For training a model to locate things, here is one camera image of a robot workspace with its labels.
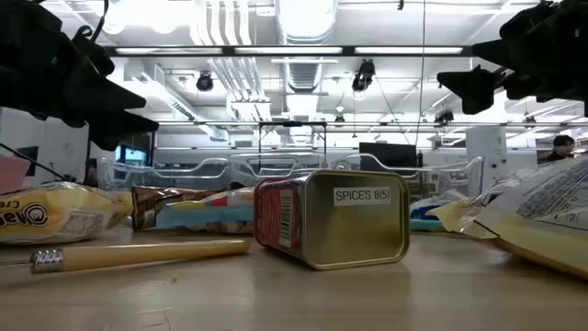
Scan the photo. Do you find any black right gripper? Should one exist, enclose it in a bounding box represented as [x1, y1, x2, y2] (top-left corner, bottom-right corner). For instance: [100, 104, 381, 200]
[435, 0, 588, 116]

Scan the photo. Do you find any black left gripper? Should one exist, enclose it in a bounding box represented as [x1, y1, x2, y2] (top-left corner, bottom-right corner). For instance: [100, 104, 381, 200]
[0, 0, 160, 152]

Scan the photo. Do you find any brown spice jar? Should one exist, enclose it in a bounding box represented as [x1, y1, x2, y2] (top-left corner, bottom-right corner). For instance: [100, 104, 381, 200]
[131, 186, 231, 231]

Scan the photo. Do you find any yellow ramen noodle pack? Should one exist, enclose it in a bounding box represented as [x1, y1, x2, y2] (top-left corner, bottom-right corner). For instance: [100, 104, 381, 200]
[429, 154, 588, 280]
[0, 181, 134, 245]

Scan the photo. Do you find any clear plastic bin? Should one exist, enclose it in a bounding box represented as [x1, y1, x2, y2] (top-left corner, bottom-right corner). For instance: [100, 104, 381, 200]
[228, 153, 332, 178]
[96, 155, 231, 192]
[330, 154, 484, 199]

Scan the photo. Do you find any spoon with yellow handle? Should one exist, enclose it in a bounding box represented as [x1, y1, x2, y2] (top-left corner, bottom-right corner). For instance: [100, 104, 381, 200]
[0, 238, 252, 276]

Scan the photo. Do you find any iridescent purple teal spoon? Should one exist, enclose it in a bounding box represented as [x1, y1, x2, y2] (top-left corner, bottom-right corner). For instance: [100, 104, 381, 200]
[410, 219, 445, 233]

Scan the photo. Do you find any red and gold spice tin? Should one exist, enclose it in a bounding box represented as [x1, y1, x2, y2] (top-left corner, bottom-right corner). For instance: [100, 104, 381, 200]
[253, 168, 412, 271]

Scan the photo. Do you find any monitor with blue screen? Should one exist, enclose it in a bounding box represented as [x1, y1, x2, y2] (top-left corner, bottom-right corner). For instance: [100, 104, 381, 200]
[114, 132, 153, 166]

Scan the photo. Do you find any black ceiling spotlight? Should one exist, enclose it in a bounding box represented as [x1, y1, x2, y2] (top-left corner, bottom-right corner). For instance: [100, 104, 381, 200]
[434, 108, 456, 126]
[351, 59, 377, 93]
[196, 71, 215, 93]

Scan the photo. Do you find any person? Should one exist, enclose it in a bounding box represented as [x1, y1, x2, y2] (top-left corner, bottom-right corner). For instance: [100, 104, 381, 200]
[541, 134, 578, 165]

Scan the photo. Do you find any pink bowl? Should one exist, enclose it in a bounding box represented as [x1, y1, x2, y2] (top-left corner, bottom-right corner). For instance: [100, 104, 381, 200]
[0, 155, 31, 194]

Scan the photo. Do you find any black monitor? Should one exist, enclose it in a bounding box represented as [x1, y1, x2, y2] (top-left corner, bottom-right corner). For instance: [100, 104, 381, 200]
[358, 142, 418, 174]

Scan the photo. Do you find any black overhead light bar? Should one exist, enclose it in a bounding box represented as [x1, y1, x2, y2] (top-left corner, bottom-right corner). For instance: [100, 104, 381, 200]
[104, 44, 474, 58]

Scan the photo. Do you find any thin hanging cable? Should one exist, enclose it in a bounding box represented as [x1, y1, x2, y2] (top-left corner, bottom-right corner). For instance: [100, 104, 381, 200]
[415, 0, 426, 148]

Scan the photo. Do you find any black cable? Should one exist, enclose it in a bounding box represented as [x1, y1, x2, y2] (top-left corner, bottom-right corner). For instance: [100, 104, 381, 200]
[0, 141, 73, 183]

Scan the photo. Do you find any black wall screen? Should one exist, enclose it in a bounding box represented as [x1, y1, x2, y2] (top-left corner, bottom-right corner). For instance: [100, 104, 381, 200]
[17, 145, 40, 178]

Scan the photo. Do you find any black metal stand frame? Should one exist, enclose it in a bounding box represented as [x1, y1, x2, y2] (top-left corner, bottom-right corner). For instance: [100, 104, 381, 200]
[257, 120, 328, 157]

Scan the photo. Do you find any silver ceiling air duct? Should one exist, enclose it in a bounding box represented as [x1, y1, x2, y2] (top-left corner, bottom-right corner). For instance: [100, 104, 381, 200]
[275, 0, 339, 93]

